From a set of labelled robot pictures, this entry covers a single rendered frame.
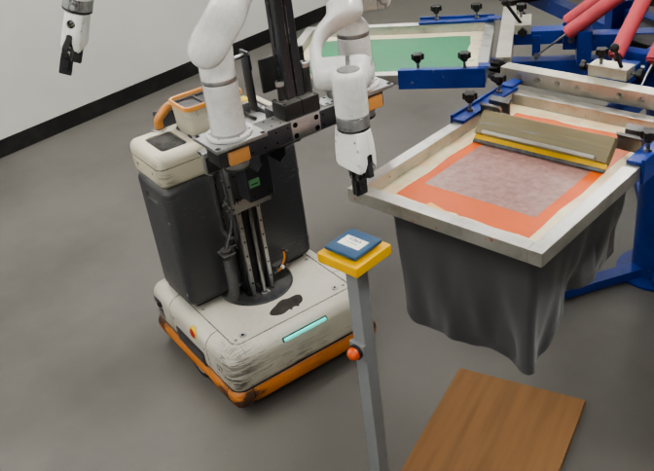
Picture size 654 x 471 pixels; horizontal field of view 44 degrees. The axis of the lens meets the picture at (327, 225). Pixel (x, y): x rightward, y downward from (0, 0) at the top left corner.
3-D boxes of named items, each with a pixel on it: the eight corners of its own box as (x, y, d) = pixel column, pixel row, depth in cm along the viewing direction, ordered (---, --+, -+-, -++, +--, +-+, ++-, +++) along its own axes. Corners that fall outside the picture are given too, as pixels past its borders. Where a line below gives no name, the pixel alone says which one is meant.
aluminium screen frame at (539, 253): (541, 268, 180) (541, 254, 178) (347, 199, 216) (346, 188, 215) (688, 135, 226) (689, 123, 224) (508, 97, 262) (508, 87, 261)
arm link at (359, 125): (325, 113, 180) (326, 124, 181) (348, 124, 173) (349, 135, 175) (351, 102, 183) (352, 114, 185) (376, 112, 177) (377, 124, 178)
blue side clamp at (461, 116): (464, 139, 243) (463, 118, 239) (451, 135, 246) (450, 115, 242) (518, 104, 260) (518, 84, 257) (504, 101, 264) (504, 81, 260)
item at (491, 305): (532, 380, 211) (535, 242, 189) (398, 319, 239) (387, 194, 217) (538, 374, 213) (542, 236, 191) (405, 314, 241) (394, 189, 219)
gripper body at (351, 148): (326, 121, 181) (331, 164, 187) (353, 133, 173) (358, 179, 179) (352, 110, 184) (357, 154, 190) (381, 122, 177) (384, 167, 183)
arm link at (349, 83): (331, 52, 182) (373, 48, 182) (336, 95, 188) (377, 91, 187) (329, 75, 170) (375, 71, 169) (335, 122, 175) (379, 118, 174)
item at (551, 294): (536, 374, 212) (540, 238, 190) (524, 368, 214) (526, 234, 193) (618, 288, 239) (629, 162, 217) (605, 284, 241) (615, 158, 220)
